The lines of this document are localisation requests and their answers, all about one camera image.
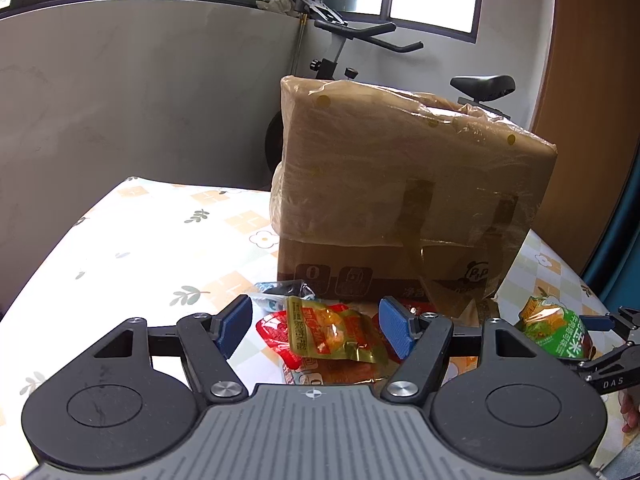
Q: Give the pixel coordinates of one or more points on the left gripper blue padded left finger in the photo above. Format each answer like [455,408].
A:
[210,354]

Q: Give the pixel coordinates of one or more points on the green corn snack bag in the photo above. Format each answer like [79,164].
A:
[558,330]

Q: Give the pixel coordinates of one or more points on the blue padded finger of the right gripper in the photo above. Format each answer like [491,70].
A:
[597,323]

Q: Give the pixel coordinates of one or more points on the yellow gold snack packet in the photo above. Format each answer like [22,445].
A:
[335,332]

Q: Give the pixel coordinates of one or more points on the floral checkered bed sheet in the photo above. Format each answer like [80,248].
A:
[162,251]

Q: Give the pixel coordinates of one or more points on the blue black snack packet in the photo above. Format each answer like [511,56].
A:
[270,297]

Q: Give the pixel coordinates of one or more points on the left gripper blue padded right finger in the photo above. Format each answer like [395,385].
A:
[491,395]

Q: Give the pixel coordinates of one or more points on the brown wooden wardrobe panel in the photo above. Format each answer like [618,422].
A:
[588,109]

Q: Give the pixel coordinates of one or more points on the person's right hand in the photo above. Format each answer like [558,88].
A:
[629,410]

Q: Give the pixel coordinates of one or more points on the brown cardboard box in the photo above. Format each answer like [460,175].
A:
[382,192]

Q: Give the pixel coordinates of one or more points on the red snack packet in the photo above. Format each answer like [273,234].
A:
[273,329]

